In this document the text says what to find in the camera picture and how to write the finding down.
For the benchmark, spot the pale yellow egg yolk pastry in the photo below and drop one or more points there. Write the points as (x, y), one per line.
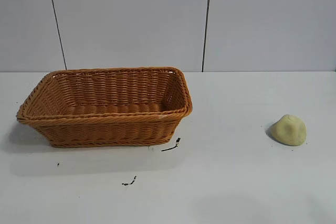
(289, 130)

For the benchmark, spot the brown woven wicker basket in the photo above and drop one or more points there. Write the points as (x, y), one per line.
(105, 127)

